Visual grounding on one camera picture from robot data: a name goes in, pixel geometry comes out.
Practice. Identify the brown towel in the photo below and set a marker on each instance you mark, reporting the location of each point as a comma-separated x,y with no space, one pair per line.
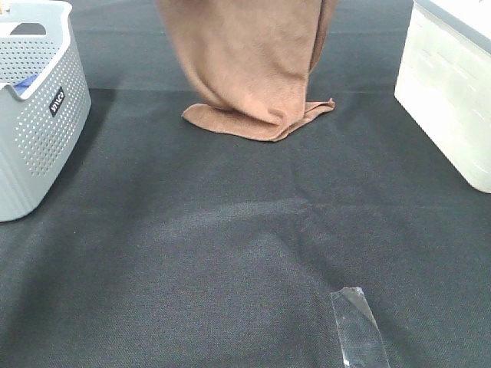
250,61

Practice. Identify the blue towel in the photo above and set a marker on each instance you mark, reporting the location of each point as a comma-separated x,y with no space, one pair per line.
23,85

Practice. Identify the black table cloth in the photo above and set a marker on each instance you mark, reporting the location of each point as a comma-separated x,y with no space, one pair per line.
164,245

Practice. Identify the clear tape strip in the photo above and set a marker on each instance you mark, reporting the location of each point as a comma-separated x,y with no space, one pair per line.
360,339

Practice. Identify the grey perforated laundry basket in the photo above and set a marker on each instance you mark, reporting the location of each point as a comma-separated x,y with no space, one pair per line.
40,128

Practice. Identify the white storage bin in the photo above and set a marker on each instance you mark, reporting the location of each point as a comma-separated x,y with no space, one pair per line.
444,82

